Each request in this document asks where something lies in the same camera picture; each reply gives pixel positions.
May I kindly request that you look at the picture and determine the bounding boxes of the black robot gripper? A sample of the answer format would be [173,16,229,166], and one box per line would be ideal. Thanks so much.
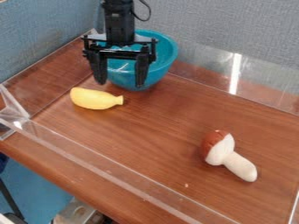
[82,0,158,88]

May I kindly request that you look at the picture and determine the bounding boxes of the grey metal bracket under table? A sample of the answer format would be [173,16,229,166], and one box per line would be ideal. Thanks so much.
[53,198,105,224]

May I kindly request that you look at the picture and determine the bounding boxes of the brown and white toy mushroom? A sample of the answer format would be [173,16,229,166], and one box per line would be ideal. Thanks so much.
[201,129,258,182]

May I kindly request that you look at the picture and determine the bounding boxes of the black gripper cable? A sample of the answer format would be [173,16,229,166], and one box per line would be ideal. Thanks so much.
[130,0,154,23]

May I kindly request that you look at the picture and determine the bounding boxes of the blue plastic bowl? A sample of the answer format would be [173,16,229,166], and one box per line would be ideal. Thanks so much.
[107,30,178,91]

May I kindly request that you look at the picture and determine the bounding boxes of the clear acrylic tray walls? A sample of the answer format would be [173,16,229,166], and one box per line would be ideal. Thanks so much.
[0,40,299,224]

